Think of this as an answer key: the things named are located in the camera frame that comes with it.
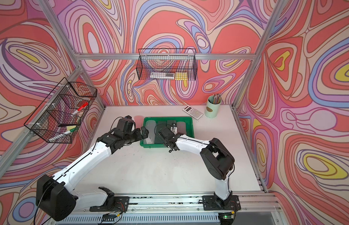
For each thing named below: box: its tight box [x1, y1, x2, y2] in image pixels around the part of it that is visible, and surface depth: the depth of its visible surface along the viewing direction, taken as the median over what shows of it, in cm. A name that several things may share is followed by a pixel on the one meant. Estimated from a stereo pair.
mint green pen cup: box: [204, 95, 222, 119], surface depth 107 cm
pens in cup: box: [212, 93, 222, 104], surface depth 106 cm
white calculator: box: [182, 105, 204, 120], surface depth 117 cm
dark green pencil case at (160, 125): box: [154, 120, 167, 133], surface depth 106 cm
